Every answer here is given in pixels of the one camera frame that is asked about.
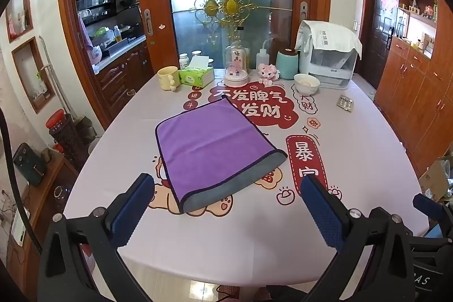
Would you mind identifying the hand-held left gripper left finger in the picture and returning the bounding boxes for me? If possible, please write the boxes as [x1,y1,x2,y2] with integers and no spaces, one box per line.
[37,173,156,302]

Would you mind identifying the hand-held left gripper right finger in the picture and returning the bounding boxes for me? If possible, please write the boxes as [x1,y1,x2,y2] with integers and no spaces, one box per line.
[300,175,415,302]

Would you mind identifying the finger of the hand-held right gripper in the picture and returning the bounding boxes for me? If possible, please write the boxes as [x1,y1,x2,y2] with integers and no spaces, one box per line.
[413,193,448,222]

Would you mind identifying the purple and grey towel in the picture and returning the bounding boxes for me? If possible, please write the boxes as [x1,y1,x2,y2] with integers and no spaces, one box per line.
[155,97,288,214]

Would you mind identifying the cardboard box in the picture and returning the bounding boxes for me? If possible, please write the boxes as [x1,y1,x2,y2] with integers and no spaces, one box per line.
[418,155,453,202]

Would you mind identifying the wooden side cabinet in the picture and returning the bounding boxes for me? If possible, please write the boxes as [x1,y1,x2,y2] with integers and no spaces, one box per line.
[6,153,79,292]

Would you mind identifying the red-lidded glass jar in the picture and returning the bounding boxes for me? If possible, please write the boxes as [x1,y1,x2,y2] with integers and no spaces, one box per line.
[46,110,88,169]

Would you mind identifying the silver blister pack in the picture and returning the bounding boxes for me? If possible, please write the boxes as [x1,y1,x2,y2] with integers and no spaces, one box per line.
[336,95,354,112]

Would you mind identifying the dark green appliance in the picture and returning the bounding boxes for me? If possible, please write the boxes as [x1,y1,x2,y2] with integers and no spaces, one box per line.
[12,143,46,187]

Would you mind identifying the tall wooden shelf cabinet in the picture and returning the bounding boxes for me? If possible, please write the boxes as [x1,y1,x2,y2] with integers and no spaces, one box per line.
[374,0,453,176]

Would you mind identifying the white bowl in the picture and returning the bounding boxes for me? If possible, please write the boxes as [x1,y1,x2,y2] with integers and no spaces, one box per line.
[294,73,321,94]

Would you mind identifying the wooden kitchen base cabinets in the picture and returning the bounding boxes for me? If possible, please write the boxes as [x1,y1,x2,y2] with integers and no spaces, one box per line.
[93,42,154,127]

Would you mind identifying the yellow mug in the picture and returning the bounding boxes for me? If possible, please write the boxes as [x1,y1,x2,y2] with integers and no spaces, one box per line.
[157,66,178,91]

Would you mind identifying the white countertop appliance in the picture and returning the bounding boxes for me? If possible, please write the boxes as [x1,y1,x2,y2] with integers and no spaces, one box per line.
[297,40,356,90]

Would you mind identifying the green tissue box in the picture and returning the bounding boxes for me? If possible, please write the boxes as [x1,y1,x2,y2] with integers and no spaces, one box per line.
[179,56,215,87]

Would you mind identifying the pink plush toy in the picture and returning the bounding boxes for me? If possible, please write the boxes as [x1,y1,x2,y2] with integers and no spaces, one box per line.
[258,63,280,84]

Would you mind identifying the teal canister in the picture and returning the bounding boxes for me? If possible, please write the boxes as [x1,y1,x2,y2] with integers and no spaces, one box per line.
[276,48,300,80]

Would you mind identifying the clear squeeze bottle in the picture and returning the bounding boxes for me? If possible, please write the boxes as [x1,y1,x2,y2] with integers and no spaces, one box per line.
[252,39,275,72]

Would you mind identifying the glass dome ornament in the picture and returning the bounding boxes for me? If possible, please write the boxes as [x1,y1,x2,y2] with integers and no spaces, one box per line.
[224,28,250,87]

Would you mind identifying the white cloth cover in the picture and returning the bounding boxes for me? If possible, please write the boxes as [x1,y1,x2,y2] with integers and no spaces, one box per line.
[295,20,363,61]

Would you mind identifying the dark entrance door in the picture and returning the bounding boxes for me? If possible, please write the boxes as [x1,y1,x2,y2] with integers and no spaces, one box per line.
[364,0,399,90]

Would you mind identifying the pink hanging cloth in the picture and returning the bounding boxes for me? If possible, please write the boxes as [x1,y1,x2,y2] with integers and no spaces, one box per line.
[78,17,94,50]

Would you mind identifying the black cable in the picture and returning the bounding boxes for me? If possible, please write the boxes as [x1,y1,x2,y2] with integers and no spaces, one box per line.
[0,107,44,255]

